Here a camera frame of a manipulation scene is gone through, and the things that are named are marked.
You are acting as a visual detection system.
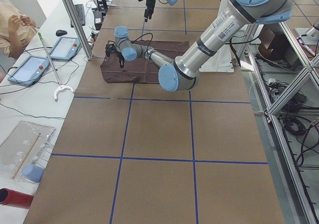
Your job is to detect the dark brown t-shirt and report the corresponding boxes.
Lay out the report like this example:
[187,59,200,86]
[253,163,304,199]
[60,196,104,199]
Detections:
[100,41,189,84]

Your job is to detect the black keyboard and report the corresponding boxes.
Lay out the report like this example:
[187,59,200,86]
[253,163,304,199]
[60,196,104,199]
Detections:
[74,4,86,26]

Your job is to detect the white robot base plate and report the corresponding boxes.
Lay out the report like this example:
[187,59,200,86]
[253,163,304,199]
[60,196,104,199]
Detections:
[199,0,250,73]

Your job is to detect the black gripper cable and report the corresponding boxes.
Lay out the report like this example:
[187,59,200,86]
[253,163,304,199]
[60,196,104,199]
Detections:
[129,32,154,50]

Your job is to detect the blue teach pendant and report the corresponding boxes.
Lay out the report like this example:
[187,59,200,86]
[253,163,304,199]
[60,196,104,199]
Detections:
[49,36,81,61]
[7,55,50,86]

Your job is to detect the blue teach pendant far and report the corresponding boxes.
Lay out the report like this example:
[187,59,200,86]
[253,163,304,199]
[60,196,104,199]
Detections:
[49,36,81,61]

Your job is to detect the person in beige shirt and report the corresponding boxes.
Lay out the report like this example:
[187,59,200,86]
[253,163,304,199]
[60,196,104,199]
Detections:
[0,2,38,59]

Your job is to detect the red cylinder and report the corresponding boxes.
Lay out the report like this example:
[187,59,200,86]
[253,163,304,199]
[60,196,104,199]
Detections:
[0,188,34,209]

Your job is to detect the black computer mouse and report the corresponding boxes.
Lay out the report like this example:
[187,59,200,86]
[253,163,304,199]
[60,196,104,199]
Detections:
[55,29,67,37]

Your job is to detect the clear plastic bag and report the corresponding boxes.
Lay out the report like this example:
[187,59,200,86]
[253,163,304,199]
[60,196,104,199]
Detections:
[0,121,56,183]

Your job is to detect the aluminium frame post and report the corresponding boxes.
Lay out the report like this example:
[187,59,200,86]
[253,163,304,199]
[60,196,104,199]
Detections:
[62,0,93,60]

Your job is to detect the aluminium frame rail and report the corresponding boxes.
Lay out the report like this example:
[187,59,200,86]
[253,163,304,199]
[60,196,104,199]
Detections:
[246,17,319,224]

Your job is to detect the blue plastic cup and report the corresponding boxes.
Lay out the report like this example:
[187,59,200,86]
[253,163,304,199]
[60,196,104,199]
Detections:
[22,164,44,183]

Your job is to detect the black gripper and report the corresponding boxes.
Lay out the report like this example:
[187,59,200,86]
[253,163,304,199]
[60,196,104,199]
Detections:
[105,43,125,68]
[138,0,156,22]

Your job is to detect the wooden stick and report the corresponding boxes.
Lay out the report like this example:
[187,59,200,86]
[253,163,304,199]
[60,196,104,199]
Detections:
[11,133,41,180]

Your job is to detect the blue teach pendant near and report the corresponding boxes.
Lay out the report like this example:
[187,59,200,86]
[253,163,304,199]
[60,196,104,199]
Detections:
[7,55,50,86]

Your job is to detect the white grabber reaching tool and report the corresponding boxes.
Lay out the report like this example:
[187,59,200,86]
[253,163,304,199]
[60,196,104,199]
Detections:
[38,32,74,102]

